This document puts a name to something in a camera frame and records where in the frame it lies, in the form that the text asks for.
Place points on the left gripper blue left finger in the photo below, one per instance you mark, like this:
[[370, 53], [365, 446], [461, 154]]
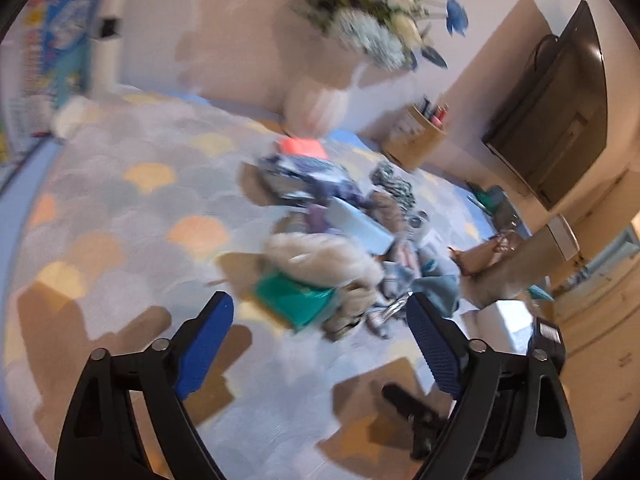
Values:
[[198, 340]]

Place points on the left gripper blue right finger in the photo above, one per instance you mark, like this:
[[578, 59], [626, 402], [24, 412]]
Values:
[[444, 346]]

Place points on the teal putty zip bag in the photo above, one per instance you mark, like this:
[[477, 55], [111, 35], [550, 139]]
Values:
[[296, 303]]

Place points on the white plush toy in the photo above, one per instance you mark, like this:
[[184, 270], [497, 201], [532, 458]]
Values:
[[322, 260]]

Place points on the light blue plastic ring bowl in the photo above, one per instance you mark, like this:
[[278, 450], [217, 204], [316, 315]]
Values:
[[357, 225]]

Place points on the pile of soft clothes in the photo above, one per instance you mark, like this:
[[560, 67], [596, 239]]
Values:
[[300, 174]]

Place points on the white tissue box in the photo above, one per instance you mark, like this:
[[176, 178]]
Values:
[[506, 326]]

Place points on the teal cloth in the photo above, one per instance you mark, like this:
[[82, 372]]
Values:
[[442, 291]]

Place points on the brown paper bag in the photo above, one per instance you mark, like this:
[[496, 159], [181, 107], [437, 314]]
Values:
[[482, 256]]

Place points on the tall beige trash bin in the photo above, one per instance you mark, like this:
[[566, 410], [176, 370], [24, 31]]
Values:
[[529, 264]]

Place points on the patterned pastel play mat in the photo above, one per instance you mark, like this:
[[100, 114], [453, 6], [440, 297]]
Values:
[[117, 236]]

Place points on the cardboard pen holder box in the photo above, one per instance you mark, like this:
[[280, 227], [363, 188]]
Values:
[[415, 134]]

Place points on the white ribbed vase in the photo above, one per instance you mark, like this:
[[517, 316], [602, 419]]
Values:
[[312, 109]]

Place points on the white air conditioner column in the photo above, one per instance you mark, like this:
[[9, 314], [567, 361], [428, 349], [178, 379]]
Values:
[[106, 47]]

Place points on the black wall television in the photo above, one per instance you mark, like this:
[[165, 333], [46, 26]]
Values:
[[554, 125]]

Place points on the colourful wall poster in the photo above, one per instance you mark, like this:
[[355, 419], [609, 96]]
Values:
[[56, 51]]

